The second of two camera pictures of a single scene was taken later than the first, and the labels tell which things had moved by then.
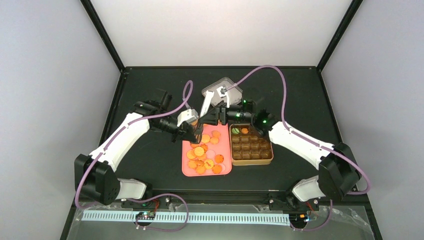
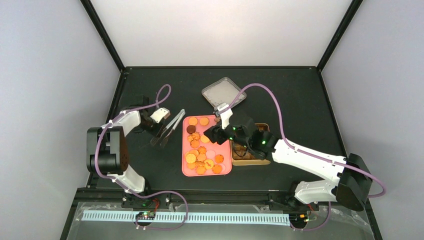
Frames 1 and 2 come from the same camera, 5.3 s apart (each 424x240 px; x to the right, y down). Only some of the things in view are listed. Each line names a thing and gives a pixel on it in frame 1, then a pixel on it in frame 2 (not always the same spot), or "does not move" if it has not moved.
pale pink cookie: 210,154 does not move
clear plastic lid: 234,93 does not move
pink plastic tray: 212,156 does not move
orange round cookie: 205,138 does not move
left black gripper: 181,132 → 155,131
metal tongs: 209,96 → 177,118
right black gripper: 218,112 → 214,131
